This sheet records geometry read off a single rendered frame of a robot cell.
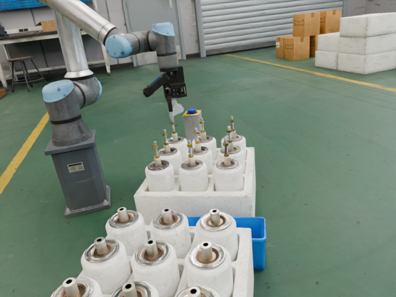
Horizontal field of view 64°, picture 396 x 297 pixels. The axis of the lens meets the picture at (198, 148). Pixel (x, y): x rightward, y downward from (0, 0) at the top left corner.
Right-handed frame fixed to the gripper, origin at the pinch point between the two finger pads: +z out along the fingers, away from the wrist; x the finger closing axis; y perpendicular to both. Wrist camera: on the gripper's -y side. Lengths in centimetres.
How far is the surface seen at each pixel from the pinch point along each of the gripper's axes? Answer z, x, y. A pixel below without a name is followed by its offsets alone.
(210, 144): 10.4, -8.8, 13.3
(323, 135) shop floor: 35, 35, 88
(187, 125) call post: 7.7, 11.9, 7.6
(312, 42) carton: 15, 317, 239
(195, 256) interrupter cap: 9, -70, -4
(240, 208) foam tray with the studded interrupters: 21.1, -39.3, 15.0
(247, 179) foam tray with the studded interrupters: 16.5, -30.2, 20.5
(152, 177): 11.3, -25.9, -10.7
